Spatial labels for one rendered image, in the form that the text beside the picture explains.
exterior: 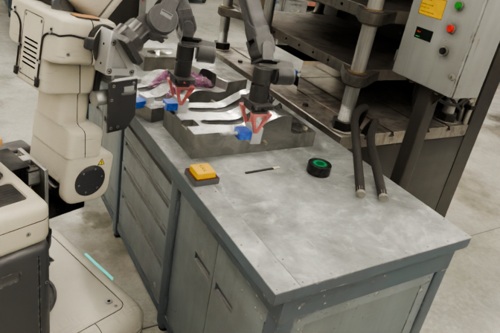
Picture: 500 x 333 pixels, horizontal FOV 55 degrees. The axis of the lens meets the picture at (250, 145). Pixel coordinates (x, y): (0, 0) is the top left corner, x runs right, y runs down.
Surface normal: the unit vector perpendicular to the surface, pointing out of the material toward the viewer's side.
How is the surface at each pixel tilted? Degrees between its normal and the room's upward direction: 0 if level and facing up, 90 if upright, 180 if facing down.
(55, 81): 90
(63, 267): 0
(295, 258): 0
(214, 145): 90
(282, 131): 90
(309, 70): 90
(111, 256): 0
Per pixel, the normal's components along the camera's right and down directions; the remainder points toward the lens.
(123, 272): 0.17, -0.89
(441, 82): -0.86, 0.08
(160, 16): 0.44, -0.04
